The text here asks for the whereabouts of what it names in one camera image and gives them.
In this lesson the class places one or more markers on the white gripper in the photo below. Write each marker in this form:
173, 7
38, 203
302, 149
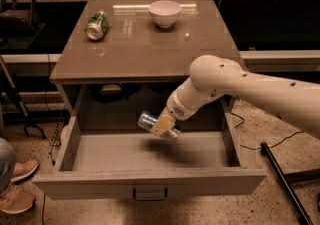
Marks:
175, 107

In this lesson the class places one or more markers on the blue silver redbull can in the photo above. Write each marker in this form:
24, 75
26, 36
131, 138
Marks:
147, 121

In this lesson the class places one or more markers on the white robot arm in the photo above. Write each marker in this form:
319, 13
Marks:
210, 77

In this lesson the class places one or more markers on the open top drawer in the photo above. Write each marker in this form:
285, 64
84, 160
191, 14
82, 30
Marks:
205, 160

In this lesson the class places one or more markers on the green soda can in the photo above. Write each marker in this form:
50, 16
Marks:
97, 25

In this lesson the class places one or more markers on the black pole on floor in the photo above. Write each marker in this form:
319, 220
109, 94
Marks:
303, 217

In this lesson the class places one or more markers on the white bowl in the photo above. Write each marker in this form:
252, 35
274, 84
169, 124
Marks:
164, 13

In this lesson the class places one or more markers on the black tripod stand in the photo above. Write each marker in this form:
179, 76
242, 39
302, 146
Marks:
10, 89

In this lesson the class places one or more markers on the tan shoe upper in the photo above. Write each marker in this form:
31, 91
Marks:
24, 170

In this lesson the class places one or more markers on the tan shoe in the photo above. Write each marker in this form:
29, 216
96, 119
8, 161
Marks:
15, 200
24, 170

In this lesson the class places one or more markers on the grey trouser leg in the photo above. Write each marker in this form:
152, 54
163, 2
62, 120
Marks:
7, 163

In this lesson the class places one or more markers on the tan shoe lower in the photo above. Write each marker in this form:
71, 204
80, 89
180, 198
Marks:
15, 200

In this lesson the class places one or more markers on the black bag on shelf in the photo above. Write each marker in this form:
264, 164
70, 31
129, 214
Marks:
18, 27

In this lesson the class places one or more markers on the black drawer handle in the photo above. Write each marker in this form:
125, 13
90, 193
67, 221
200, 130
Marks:
149, 196

